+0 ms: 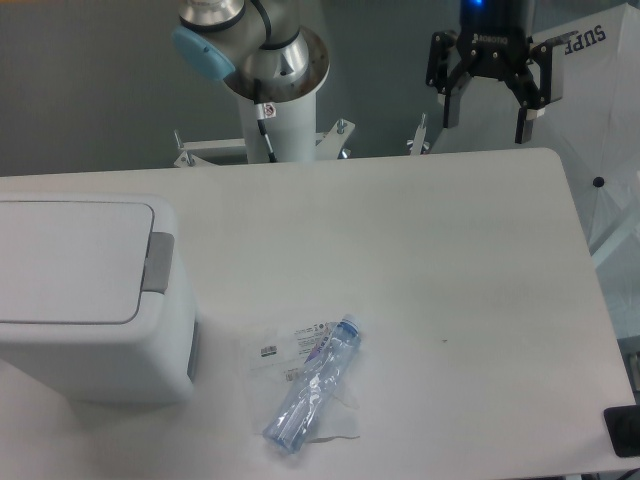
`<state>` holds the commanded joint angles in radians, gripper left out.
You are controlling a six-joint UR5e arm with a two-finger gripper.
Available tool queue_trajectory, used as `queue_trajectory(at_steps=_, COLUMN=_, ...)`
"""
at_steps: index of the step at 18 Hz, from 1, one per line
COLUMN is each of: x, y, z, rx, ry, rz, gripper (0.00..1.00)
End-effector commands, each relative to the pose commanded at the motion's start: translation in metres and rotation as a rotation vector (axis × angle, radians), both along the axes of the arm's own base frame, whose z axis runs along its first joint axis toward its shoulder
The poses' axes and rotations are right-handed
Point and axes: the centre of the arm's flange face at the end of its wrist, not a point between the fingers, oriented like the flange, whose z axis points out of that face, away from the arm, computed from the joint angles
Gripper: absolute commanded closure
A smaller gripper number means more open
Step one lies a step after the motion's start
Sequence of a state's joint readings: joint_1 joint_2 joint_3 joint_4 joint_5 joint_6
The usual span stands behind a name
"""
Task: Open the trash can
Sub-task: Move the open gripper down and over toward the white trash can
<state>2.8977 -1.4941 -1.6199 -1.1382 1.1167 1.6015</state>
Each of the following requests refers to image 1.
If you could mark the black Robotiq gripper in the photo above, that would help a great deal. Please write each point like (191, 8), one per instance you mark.
(495, 42)

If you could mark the white push-button trash can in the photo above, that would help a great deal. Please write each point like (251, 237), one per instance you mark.
(95, 299)

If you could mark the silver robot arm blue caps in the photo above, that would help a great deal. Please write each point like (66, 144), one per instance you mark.
(262, 42)

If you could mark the white Superior umbrella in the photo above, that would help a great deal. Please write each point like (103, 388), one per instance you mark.
(594, 129)

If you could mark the clear plastic packaging bag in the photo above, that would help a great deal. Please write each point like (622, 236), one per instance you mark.
(272, 357)

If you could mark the black device at table edge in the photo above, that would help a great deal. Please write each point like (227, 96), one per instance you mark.
(623, 427)

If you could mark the clear plastic water bottle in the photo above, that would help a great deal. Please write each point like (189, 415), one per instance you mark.
(304, 405)

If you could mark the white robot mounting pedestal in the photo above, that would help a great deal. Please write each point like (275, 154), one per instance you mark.
(280, 125)

